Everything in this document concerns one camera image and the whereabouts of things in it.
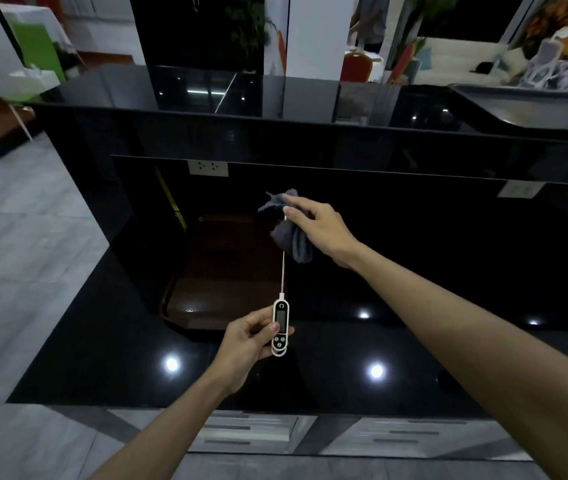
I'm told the person's left forearm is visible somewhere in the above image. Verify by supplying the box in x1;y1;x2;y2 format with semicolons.
86;367;235;480

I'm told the dark metal sink basin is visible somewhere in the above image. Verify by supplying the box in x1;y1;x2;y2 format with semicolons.
448;84;568;143

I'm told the white wall power socket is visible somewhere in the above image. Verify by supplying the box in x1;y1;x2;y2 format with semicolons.
187;160;229;177
497;181;546;199

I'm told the grey cleaning cloth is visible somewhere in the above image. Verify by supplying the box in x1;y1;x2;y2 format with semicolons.
258;189;315;264

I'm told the white drawer cabinet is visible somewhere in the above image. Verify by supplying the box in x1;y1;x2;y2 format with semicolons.
188;410;535;463

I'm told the white plastic rack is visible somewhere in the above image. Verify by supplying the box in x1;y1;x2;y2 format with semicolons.
516;26;568;95

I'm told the white sofa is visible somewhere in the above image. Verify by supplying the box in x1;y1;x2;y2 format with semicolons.
414;37;527;86

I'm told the white digital probe thermometer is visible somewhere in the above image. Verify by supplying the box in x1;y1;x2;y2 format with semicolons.
271;205;291;358

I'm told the green chair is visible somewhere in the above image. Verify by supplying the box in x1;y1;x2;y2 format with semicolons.
6;20;67;103

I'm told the green potted plant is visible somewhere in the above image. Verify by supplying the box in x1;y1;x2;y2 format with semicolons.
225;0;277;73

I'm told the red banquet chair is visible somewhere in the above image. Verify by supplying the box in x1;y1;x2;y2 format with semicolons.
340;51;371;83

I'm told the person's right forearm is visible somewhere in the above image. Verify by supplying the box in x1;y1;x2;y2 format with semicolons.
349;243;568;480

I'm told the person's right hand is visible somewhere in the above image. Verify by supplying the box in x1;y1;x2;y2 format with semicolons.
282;195;363;271

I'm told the person's left hand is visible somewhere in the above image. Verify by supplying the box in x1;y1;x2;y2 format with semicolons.
211;310;295;396

